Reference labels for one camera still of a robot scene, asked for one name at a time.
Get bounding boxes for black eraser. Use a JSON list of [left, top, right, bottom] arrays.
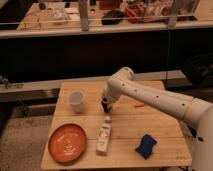
[[101, 98, 111, 113]]

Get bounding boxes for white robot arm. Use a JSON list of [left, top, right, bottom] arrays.
[[101, 67, 213, 171]]

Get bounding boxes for orange carrot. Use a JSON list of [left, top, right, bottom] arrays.
[[134, 104, 146, 108]]

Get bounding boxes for small white bottle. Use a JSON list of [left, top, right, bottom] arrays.
[[96, 116, 112, 155]]

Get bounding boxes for translucent plastic cup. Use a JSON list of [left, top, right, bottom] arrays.
[[68, 91, 85, 113]]

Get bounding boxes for blue sponge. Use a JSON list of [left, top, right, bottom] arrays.
[[135, 134, 157, 159]]

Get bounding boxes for orange plate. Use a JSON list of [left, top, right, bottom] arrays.
[[48, 123, 87, 164]]

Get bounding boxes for black bag on shelf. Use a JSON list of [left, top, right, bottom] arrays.
[[101, 10, 124, 25]]

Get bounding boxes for red cluttered items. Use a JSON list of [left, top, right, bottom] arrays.
[[124, 3, 145, 23]]

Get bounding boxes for metal rail beam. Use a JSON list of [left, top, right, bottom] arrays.
[[0, 70, 185, 102]]

